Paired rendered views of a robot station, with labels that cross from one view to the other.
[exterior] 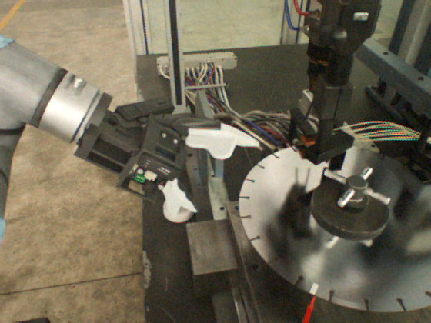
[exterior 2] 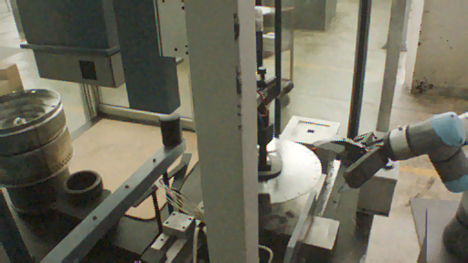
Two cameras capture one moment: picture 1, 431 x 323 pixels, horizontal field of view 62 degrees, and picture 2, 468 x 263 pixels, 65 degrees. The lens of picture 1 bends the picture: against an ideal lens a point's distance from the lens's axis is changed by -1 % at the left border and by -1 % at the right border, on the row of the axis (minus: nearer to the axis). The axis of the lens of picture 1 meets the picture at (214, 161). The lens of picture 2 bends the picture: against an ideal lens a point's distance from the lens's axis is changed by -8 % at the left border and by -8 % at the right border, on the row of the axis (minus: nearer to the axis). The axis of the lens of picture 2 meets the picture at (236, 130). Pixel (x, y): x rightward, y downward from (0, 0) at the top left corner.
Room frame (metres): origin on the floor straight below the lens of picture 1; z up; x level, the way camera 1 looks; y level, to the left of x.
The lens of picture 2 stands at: (1.19, 0.27, 1.60)
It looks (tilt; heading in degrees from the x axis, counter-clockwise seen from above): 29 degrees down; 214
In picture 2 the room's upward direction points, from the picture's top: 2 degrees counter-clockwise
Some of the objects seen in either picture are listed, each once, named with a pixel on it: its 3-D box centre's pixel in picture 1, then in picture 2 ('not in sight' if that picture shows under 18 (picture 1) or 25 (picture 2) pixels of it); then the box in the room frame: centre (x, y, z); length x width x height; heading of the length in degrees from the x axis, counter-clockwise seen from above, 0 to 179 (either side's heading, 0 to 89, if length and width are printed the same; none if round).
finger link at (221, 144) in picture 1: (222, 144); (332, 141); (0.36, -0.01, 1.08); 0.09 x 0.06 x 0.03; 89
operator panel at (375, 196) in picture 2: not in sight; (380, 171); (0.05, 0.07, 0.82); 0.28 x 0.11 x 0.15; 10
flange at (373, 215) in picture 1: (350, 201); (262, 163); (0.38, -0.20, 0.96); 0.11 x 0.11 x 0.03
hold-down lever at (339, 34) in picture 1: (341, 29); (278, 90); (0.40, -0.14, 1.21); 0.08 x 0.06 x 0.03; 10
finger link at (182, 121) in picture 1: (187, 131); (346, 147); (0.38, 0.04, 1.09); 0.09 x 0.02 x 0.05; 89
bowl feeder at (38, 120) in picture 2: not in sight; (29, 154); (0.69, -0.93, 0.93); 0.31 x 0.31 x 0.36
